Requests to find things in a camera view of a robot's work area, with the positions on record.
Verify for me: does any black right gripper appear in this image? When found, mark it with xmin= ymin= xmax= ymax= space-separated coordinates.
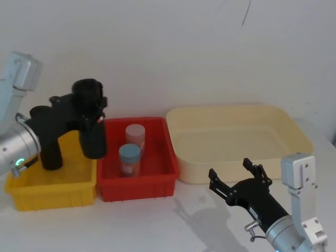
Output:
xmin=208 ymin=157 xmax=290 ymax=232

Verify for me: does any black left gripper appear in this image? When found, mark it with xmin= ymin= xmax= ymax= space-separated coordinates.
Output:
xmin=25 ymin=93 xmax=109 ymax=148

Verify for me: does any cream plastic tray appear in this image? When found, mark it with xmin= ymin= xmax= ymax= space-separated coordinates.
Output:
xmin=165 ymin=103 xmax=316 ymax=185

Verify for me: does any clear bottle with pink cap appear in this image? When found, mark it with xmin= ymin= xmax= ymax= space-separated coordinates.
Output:
xmin=125 ymin=124 xmax=146 ymax=152

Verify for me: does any clear bottle with blue cap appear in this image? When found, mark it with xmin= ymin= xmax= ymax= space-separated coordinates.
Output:
xmin=118 ymin=143 xmax=142 ymax=178

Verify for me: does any yellow plastic bin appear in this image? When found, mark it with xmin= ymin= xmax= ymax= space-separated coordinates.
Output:
xmin=5 ymin=130 xmax=98 ymax=212

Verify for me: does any red plastic bin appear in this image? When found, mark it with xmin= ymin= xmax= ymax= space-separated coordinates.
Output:
xmin=95 ymin=117 xmax=180 ymax=203

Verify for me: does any thin dark right wrist cable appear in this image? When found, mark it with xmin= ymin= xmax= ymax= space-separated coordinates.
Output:
xmin=243 ymin=220 xmax=266 ymax=243

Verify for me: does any thin dark wrist cable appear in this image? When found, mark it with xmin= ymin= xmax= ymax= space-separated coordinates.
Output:
xmin=243 ymin=220 xmax=266 ymax=243
xmin=10 ymin=156 xmax=39 ymax=180

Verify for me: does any thin dark left wrist cable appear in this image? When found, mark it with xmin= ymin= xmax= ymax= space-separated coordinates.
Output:
xmin=10 ymin=156 xmax=39 ymax=180

